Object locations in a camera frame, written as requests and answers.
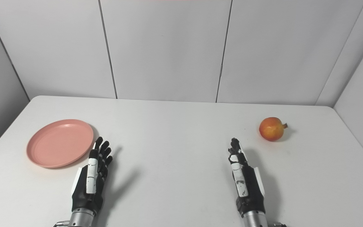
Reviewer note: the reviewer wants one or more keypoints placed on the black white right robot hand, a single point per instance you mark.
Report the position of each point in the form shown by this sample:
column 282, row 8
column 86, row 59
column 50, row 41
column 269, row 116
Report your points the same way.
column 247, row 189

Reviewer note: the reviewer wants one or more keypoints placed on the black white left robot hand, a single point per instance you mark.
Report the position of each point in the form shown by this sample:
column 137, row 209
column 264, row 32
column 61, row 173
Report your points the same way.
column 90, row 176

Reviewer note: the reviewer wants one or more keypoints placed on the pink round plate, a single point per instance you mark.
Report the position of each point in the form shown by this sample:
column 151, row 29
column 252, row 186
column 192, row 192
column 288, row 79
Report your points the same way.
column 60, row 143

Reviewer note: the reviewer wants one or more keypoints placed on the red yellow pomegranate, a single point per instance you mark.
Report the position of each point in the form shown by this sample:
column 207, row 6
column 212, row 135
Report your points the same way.
column 271, row 129

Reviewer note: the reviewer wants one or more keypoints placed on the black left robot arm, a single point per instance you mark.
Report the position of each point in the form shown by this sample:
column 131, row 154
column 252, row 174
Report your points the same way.
column 80, row 219

